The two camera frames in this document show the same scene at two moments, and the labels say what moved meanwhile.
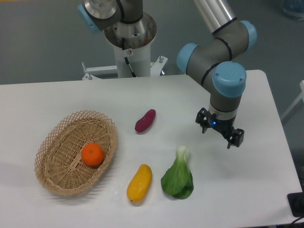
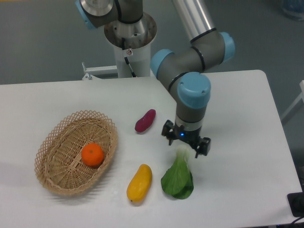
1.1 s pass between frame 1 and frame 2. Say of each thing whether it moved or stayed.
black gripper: moved
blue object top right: stayed
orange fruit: stayed
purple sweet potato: stayed
